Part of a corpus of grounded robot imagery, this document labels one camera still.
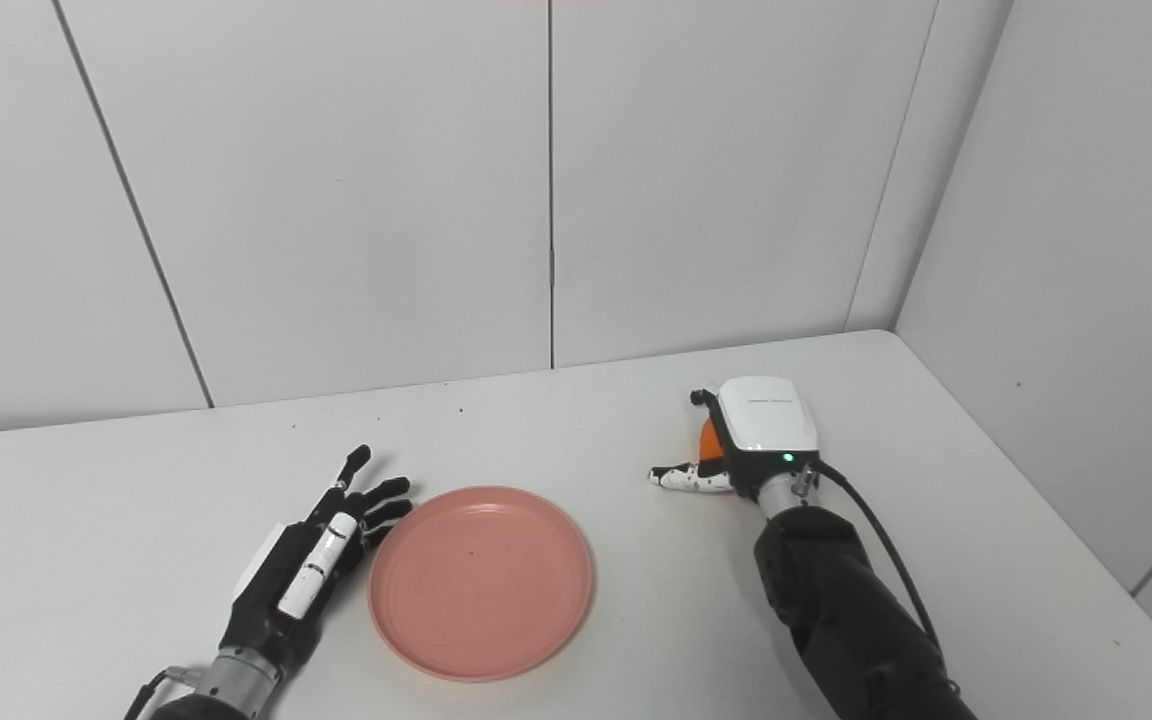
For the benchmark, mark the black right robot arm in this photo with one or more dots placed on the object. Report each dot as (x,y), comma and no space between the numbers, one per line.
(836,600)

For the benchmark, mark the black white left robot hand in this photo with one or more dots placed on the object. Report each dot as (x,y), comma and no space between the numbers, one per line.
(266,590)

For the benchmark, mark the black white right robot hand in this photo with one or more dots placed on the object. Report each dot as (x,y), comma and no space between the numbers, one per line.
(766,420)

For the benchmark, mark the orange fruit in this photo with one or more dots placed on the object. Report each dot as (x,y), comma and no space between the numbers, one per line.
(709,442)

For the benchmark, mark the pink round plate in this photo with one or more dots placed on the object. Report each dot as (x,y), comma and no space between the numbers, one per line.
(481,585)

